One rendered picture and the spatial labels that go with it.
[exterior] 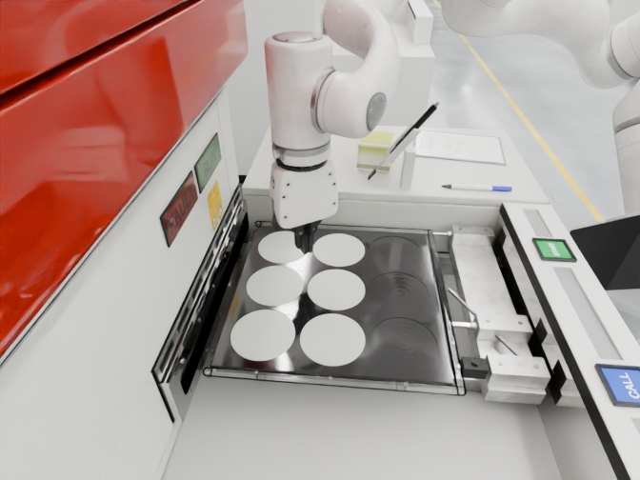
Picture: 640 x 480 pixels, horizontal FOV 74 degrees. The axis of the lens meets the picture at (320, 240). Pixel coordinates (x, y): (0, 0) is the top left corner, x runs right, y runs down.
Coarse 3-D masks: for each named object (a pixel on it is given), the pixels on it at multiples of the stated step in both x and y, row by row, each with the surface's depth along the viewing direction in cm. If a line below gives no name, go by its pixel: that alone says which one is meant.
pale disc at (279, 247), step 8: (280, 232) 86; (288, 232) 86; (264, 240) 84; (272, 240) 84; (280, 240) 84; (288, 240) 84; (264, 248) 82; (272, 248) 82; (280, 248) 82; (288, 248) 82; (296, 248) 82; (264, 256) 80; (272, 256) 80; (280, 256) 80; (288, 256) 80; (296, 256) 80
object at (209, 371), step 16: (208, 368) 60; (224, 368) 60; (304, 384) 59; (320, 384) 59; (336, 384) 58; (352, 384) 58; (368, 384) 58; (384, 384) 58; (400, 384) 58; (416, 384) 58; (432, 384) 58
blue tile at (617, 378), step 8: (608, 376) 52; (616, 376) 52; (624, 376) 52; (632, 376) 52; (616, 384) 51; (624, 384) 51; (632, 384) 51; (616, 392) 50; (624, 392) 50; (632, 392) 50; (624, 400) 49; (632, 400) 49
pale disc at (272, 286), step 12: (252, 276) 75; (264, 276) 75; (276, 276) 75; (288, 276) 75; (300, 276) 75; (252, 288) 73; (264, 288) 73; (276, 288) 73; (288, 288) 73; (300, 288) 73; (264, 300) 71; (276, 300) 71; (288, 300) 71
